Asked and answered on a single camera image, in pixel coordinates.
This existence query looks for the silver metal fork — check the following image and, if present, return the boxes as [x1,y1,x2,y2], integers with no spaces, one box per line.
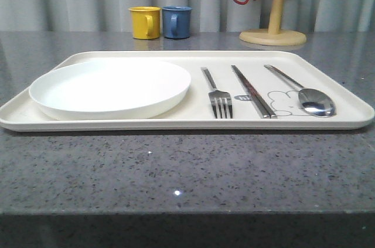
[201,67,233,119]

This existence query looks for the blue enamel mug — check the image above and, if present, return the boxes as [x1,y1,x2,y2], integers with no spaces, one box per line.
[162,6,192,39]

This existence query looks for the white round plate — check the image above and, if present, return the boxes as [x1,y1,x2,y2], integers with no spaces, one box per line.
[29,59,191,120]

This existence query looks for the wooden mug tree stand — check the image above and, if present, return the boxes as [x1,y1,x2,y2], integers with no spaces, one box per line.
[239,0,306,46]

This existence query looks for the cream rabbit serving tray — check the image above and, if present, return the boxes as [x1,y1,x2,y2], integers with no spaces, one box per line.
[1,50,374,131]

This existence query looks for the yellow enamel mug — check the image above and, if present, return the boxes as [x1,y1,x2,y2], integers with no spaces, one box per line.
[129,6,161,40]

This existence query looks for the metal chopstick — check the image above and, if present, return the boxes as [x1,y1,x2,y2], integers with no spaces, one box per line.
[231,65,271,118]
[250,83,277,119]

